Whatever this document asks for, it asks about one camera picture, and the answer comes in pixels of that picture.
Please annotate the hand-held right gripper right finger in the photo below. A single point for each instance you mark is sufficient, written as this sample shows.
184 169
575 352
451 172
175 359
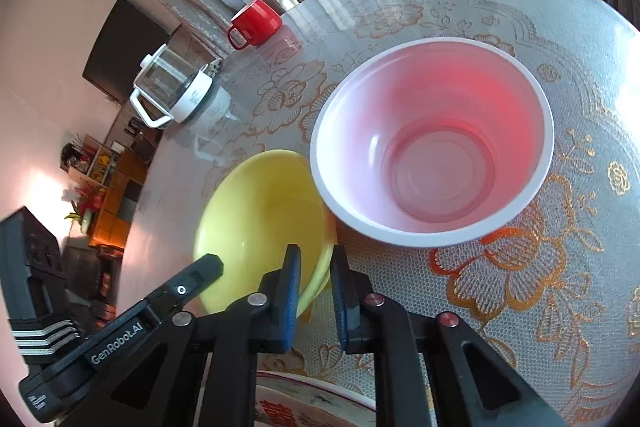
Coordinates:
341 307

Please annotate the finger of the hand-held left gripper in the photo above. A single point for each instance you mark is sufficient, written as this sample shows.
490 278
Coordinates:
192 279

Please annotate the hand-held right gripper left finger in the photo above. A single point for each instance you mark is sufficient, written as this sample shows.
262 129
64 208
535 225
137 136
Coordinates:
290 302

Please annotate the yellow plastic bowl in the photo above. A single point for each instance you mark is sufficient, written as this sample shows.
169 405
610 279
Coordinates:
260 217

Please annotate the white printed ceramic plate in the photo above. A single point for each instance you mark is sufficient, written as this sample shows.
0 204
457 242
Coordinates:
310 399

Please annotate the red plastic bowl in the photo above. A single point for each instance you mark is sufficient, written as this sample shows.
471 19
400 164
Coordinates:
435 132

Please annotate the dark leather armchair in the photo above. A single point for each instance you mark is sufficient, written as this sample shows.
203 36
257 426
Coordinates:
87 269

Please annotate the green leafy potted plant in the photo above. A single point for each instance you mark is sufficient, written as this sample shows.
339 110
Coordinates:
75 217

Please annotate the orange wooden cabinet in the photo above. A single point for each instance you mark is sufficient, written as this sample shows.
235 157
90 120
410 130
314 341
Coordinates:
117 202

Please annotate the white open shelf box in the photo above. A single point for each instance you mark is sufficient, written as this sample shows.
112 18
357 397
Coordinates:
95 159

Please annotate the lace patterned tablecloth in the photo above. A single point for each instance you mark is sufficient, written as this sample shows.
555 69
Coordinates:
500 282

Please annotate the white glass electric kettle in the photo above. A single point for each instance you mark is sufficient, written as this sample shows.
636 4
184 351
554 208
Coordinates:
192 99

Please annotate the black flat television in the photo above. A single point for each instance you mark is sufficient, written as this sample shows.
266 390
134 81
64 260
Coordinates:
125 47

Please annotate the red mug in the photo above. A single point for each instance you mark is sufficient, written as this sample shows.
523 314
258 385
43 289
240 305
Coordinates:
257 22

